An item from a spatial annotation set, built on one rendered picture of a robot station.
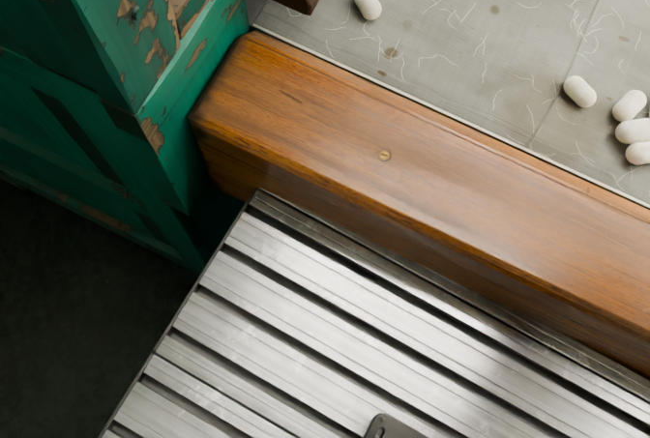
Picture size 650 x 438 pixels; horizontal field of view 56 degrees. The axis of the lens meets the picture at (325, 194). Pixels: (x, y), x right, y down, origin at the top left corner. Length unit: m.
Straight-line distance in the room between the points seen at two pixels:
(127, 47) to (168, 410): 0.32
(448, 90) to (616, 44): 0.18
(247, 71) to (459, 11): 0.22
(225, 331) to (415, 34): 0.33
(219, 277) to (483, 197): 0.25
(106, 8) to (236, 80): 0.20
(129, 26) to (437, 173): 0.27
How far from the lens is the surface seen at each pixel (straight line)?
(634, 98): 0.62
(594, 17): 0.68
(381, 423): 0.56
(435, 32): 0.61
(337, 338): 0.57
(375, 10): 0.59
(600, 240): 0.55
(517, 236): 0.52
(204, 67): 0.53
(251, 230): 0.59
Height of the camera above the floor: 1.24
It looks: 72 degrees down
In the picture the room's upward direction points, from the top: 11 degrees clockwise
